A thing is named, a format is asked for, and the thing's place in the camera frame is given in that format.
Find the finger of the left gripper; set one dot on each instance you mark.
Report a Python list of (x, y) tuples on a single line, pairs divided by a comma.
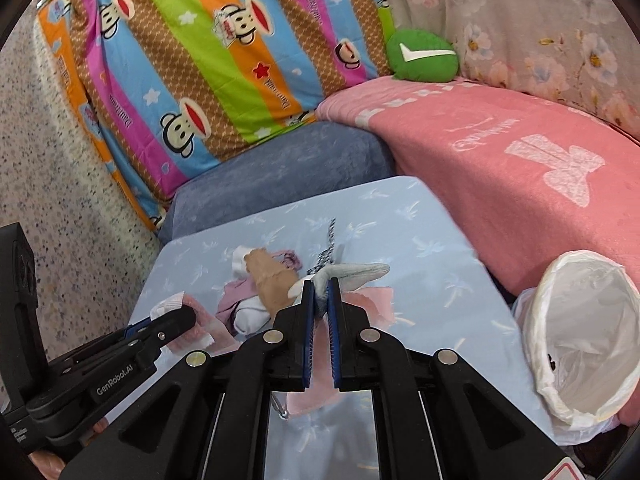
[(149, 337)]

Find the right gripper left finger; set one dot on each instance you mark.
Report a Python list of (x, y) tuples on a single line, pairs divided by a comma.
[(207, 417)]

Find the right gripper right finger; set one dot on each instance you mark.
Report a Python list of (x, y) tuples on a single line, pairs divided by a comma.
[(435, 417)]

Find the pink lace cuff sock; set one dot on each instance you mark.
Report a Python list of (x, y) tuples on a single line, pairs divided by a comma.
[(208, 333)]

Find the pink trimmed grey sock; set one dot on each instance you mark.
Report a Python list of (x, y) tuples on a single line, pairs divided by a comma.
[(353, 279)]

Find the mauve and white sock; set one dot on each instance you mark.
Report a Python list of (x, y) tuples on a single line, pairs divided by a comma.
[(240, 308)]

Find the tan brown sock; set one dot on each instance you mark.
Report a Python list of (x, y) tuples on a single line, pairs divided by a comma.
[(273, 277)]

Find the white lined trash bin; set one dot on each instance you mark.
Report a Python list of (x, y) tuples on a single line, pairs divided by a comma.
[(580, 333)]

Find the person's left hand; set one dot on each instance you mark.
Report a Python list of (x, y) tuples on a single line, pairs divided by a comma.
[(51, 466)]

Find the light blue palm cloth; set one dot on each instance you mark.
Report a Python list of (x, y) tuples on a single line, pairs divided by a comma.
[(443, 298)]

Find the pink bow blanket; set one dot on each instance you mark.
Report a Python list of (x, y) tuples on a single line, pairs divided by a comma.
[(525, 179)]

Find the blue-grey velvet pillow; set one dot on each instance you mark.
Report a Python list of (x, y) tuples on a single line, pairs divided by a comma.
[(311, 160)]

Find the colourful monkey pattern quilt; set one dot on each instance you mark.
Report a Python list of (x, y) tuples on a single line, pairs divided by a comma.
[(169, 89)]

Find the green check mark cushion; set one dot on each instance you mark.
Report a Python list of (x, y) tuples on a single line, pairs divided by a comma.
[(418, 55)]

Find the grey floral bed sheet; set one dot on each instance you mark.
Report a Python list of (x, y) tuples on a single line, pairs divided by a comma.
[(581, 53)]

